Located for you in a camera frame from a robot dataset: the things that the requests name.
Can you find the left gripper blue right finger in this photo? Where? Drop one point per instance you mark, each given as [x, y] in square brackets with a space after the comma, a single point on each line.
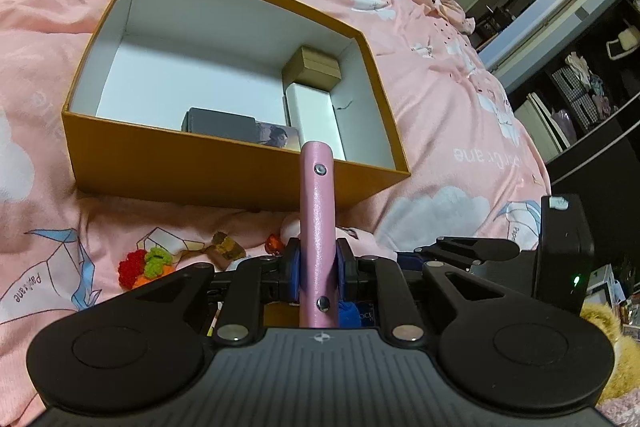
[379, 284]

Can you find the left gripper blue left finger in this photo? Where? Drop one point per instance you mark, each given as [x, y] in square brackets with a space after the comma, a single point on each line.
[244, 292]

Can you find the pink pouch bag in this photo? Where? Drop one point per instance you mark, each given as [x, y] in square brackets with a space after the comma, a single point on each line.
[317, 290]

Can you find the amber brown hair clip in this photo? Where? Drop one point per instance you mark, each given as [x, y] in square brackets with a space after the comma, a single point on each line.
[223, 251]

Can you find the yellow fluffy plush toy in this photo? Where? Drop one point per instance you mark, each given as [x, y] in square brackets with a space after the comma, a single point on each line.
[625, 373]

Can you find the orange knitted carrot toy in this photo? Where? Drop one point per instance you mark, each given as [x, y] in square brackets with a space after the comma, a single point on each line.
[141, 267]

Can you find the photo card with picture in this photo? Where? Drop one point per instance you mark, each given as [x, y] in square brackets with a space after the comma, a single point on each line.
[278, 136]

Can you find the dark shelf with items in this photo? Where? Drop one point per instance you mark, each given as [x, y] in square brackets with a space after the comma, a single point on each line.
[591, 90]

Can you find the dark grey flat box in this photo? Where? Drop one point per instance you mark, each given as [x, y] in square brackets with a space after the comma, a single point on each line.
[220, 125]

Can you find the white rectangular box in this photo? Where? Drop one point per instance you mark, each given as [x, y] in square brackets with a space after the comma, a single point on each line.
[312, 114]

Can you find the orange cardboard storage box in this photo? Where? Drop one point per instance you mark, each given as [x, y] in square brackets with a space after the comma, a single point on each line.
[149, 61]

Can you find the small gold cardboard box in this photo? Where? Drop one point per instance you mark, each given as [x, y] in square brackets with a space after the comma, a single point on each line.
[312, 68]

